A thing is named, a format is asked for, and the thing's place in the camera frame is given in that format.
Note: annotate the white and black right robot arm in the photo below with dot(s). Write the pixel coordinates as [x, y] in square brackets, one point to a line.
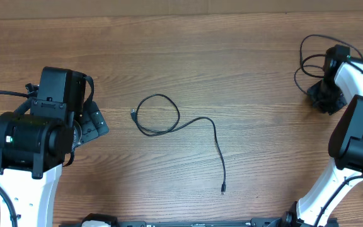
[341, 87]

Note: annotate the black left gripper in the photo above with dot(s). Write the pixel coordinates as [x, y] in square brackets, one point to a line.
[91, 122]

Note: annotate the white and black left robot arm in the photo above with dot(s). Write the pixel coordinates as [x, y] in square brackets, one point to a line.
[39, 139]

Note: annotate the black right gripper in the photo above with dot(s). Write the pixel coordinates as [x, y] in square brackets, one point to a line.
[329, 106]

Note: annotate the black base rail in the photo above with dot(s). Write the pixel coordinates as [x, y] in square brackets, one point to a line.
[105, 220]

